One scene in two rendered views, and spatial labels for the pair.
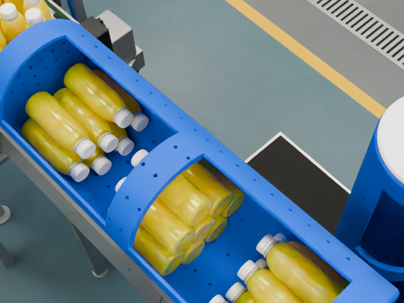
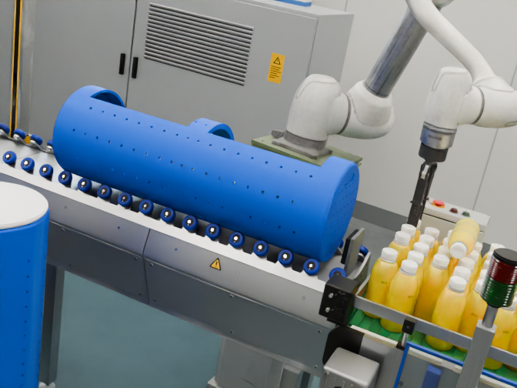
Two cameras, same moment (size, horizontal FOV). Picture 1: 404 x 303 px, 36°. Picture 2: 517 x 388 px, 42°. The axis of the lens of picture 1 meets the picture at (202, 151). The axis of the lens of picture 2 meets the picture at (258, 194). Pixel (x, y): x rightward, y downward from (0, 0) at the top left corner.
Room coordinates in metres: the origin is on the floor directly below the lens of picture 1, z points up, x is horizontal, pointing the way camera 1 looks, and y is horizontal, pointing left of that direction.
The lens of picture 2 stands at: (2.32, -0.60, 1.74)
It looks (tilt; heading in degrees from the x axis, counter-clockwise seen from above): 20 degrees down; 154
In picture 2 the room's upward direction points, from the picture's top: 10 degrees clockwise
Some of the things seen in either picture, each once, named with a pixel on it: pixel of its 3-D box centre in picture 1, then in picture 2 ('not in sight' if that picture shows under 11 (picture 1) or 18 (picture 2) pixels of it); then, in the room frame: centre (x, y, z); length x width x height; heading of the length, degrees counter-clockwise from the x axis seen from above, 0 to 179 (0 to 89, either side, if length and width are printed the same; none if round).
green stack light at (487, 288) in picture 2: not in sight; (498, 288); (1.45, 0.38, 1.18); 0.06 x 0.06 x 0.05
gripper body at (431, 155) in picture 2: not in sight; (430, 160); (0.91, 0.59, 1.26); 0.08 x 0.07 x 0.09; 132
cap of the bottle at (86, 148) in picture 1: (86, 149); not in sight; (0.68, 0.24, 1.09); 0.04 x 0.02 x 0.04; 132
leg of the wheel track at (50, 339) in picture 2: not in sight; (51, 318); (0.10, -0.26, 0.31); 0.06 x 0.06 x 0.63; 42
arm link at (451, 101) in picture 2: not in sight; (452, 96); (0.91, 0.61, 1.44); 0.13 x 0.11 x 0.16; 82
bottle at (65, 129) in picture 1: (59, 124); not in sight; (0.75, 0.30, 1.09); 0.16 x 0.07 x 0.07; 42
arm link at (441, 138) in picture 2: not in sight; (437, 135); (0.91, 0.59, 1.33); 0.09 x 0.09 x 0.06
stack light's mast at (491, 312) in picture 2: not in sight; (498, 290); (1.45, 0.38, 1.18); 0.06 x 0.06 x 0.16
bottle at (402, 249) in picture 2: not in sight; (394, 266); (1.00, 0.49, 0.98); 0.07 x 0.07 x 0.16
